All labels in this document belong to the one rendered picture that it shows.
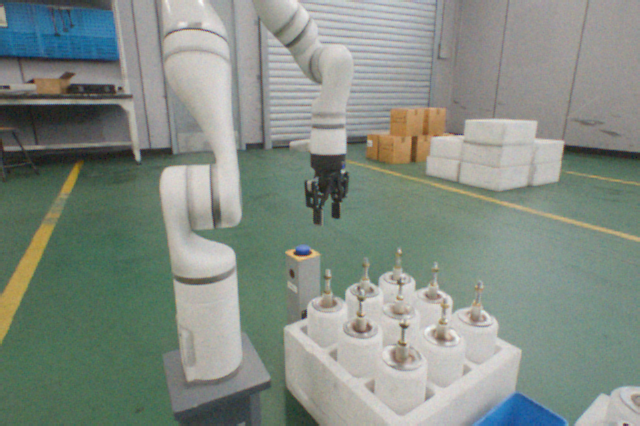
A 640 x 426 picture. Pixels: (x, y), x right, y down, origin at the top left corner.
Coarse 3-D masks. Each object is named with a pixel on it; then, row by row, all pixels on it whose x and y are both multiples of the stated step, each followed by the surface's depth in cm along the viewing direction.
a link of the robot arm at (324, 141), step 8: (312, 128) 77; (320, 128) 76; (328, 128) 75; (336, 128) 76; (344, 128) 77; (312, 136) 77; (320, 136) 76; (328, 136) 76; (336, 136) 76; (344, 136) 77; (296, 144) 79; (304, 144) 80; (312, 144) 78; (320, 144) 76; (328, 144) 76; (336, 144) 76; (344, 144) 78; (312, 152) 78; (320, 152) 77; (328, 152) 76; (336, 152) 77; (344, 152) 78
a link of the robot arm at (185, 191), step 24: (168, 168) 52; (192, 168) 52; (168, 192) 49; (192, 192) 50; (168, 216) 50; (192, 216) 50; (168, 240) 52; (192, 240) 54; (192, 264) 52; (216, 264) 54
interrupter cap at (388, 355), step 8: (392, 344) 75; (384, 352) 73; (392, 352) 73; (408, 352) 73; (416, 352) 73; (384, 360) 71; (392, 360) 71; (408, 360) 71; (416, 360) 71; (400, 368) 69; (408, 368) 69; (416, 368) 69
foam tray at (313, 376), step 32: (288, 352) 94; (320, 352) 85; (512, 352) 84; (288, 384) 98; (320, 384) 84; (352, 384) 75; (480, 384) 77; (512, 384) 87; (320, 416) 86; (352, 416) 75; (384, 416) 68; (416, 416) 68; (448, 416) 72; (480, 416) 81
